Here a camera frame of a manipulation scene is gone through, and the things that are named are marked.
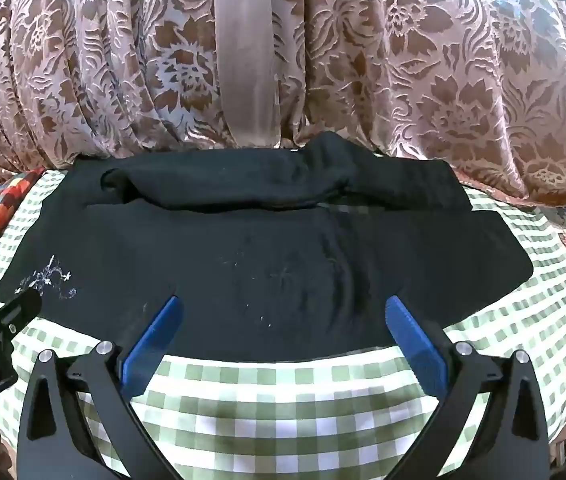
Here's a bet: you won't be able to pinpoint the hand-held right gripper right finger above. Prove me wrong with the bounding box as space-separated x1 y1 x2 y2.
385 296 554 480

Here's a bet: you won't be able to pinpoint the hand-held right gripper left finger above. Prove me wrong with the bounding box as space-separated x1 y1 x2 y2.
17 296 184 480

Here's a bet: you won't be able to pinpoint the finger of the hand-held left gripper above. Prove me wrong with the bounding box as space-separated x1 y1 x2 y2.
0 289 44 341

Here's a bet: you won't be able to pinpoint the black pants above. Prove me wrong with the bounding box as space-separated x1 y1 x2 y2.
0 131 534 361

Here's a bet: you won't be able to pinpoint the green checked cloth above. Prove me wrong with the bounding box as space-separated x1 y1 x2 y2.
0 167 566 480

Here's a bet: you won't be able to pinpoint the brown floral curtain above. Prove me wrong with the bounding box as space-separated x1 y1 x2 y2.
0 0 566 208

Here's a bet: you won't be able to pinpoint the plain beige curtain band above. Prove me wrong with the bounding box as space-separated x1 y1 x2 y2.
214 0 281 148

